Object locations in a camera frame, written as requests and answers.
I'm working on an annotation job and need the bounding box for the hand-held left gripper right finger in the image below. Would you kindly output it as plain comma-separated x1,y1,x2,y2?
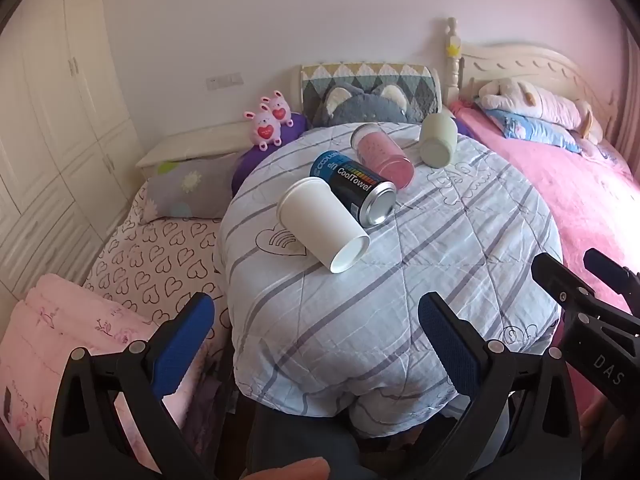
417,291,584,480

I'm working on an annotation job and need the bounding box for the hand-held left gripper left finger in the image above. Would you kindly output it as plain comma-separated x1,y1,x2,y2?
48,291,221,480

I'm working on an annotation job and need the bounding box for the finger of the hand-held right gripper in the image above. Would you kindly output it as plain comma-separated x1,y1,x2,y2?
531,253,640,335
583,248,640,311

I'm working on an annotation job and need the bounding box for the white paper cup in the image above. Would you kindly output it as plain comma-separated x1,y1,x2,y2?
276,176,371,275

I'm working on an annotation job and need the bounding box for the pale green cup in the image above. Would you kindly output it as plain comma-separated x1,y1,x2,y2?
419,112,458,168

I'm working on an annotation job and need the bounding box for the black cup with colourful label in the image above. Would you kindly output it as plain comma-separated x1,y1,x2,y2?
309,150,398,227

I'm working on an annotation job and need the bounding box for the pink cup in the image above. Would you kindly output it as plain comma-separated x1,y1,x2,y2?
350,123,415,188

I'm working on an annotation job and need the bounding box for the grey striped quilt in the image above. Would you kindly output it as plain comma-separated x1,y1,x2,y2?
215,122,566,438

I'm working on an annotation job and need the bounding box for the heart print bed sheet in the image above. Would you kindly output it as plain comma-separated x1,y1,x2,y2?
82,180,236,361

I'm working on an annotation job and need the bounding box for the pink fleece blanket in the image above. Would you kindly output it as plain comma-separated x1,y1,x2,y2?
447,100,640,411

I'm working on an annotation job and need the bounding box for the pink floral folded blanket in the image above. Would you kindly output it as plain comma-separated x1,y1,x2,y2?
0,272,221,480

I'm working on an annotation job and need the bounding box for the dark cloth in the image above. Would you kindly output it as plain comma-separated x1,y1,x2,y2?
232,385,511,480

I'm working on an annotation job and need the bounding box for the blue printed pillow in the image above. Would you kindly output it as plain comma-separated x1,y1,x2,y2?
482,108,583,154

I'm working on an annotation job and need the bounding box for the grey flower pillow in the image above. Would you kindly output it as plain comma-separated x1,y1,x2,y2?
135,152,246,225

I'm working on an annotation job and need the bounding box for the white plush dog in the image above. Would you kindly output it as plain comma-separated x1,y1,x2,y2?
477,79,604,143

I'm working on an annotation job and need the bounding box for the cream long pillow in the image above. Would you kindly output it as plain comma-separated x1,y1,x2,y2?
136,122,256,168

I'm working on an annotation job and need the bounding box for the cream wooden headboard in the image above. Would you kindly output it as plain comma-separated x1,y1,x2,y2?
442,16,623,133

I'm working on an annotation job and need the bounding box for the diamond pattern quilted cushion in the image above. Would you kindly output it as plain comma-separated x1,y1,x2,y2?
299,62,442,123

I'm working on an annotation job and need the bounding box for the large pink bunny plush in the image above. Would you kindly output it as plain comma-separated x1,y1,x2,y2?
243,104,283,151

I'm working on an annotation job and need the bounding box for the purple pillow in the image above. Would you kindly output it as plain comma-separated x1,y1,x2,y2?
231,112,311,197

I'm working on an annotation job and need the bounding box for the grey cat cushion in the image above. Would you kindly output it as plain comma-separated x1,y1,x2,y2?
312,85,408,128

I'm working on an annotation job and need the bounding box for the small pink bunny plush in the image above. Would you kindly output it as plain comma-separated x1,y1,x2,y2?
260,91,296,128

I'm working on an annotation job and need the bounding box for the cream wardrobe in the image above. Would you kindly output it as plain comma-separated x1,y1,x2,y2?
0,0,146,306

